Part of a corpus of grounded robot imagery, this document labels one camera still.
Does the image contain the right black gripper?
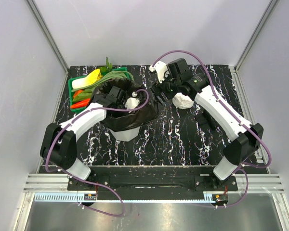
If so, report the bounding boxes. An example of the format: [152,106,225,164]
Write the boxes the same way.
[150,69,181,106]

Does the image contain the white translucent trash bin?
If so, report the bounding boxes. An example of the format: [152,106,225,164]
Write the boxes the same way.
[110,127,140,142]

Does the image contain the black trash bag roll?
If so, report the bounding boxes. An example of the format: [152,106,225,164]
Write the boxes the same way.
[195,110,218,130]

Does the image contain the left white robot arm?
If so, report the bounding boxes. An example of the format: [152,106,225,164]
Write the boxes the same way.
[40,87,126,190]

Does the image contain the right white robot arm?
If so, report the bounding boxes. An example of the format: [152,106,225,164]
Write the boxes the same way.
[149,58,263,191]

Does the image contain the green coiled bean bundle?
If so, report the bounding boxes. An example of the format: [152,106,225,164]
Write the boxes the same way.
[71,70,134,92]

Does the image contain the yellow toy vegetable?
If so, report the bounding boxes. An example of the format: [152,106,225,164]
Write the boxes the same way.
[84,69,103,86]

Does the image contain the orange toy carrot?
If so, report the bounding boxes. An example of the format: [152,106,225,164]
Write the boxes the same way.
[70,99,90,109]

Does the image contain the green leafy toy plant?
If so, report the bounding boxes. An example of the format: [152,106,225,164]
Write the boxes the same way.
[99,57,113,73]

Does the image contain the white toy radish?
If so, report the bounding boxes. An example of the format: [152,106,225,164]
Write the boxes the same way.
[72,77,92,89]

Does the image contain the green plastic basket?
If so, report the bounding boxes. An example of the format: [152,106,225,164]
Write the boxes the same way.
[68,67,134,114]

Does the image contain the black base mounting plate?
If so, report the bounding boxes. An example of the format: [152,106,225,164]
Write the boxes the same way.
[67,165,238,193]

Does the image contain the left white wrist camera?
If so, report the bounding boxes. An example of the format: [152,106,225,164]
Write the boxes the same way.
[124,92,140,110]

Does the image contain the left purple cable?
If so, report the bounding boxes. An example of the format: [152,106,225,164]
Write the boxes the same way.
[45,89,150,217]

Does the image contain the left aluminium frame post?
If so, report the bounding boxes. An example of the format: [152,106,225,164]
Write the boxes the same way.
[25,0,69,73]

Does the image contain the aluminium frame post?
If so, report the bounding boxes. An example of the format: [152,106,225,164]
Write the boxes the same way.
[25,0,69,73]
[234,0,279,72]

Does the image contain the aluminium front rail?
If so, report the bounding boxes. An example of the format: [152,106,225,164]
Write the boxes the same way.
[23,174,284,193]

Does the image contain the white slotted cable duct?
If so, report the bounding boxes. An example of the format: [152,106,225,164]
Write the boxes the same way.
[34,192,96,203]

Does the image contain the right aluminium frame post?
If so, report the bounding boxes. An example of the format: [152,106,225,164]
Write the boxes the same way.
[234,0,279,72]

